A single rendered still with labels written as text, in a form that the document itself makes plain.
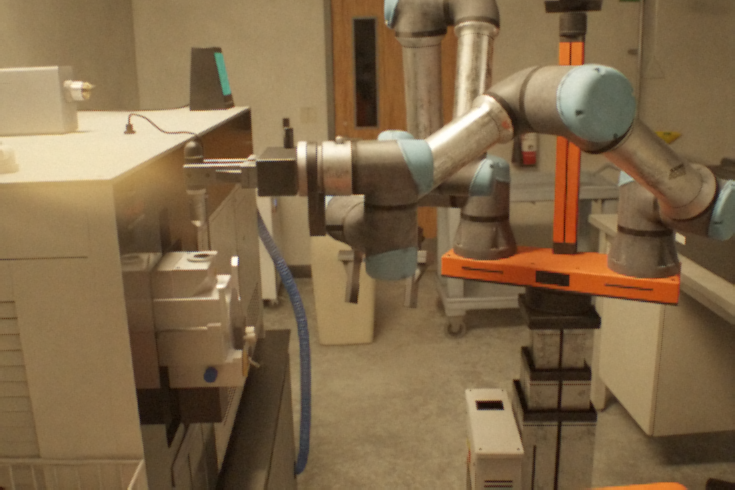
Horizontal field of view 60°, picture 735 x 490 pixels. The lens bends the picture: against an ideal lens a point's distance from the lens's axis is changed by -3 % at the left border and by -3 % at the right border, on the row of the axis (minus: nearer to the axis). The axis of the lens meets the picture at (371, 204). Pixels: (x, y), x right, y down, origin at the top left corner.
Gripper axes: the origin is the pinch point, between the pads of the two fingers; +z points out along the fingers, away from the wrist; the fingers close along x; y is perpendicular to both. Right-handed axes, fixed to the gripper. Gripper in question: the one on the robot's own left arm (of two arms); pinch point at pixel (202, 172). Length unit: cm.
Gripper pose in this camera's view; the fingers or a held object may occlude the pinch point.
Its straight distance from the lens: 92.9
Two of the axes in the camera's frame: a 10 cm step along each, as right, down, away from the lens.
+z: -10.0, 0.3, -0.5
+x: 0.5, 2.1, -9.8
